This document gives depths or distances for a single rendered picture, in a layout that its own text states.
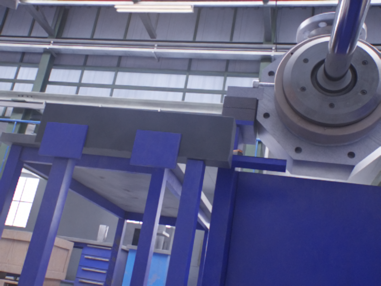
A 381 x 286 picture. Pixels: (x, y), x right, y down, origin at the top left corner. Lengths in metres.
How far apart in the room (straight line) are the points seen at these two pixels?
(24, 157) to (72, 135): 0.58
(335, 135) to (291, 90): 0.20
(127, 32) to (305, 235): 9.05
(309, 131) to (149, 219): 0.66
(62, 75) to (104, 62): 1.07
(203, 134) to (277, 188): 0.45
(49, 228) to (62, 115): 0.35
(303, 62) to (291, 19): 8.22
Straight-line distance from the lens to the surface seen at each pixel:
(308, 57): 1.50
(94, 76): 10.09
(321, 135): 1.44
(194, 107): 8.27
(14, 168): 1.93
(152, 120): 1.32
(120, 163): 1.74
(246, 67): 9.15
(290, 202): 1.60
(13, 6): 1.09
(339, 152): 1.53
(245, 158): 1.37
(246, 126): 1.55
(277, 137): 1.54
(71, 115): 1.43
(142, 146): 1.29
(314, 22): 1.75
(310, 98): 1.43
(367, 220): 1.62
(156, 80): 9.49
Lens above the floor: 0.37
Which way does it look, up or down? 19 degrees up
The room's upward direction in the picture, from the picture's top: 10 degrees clockwise
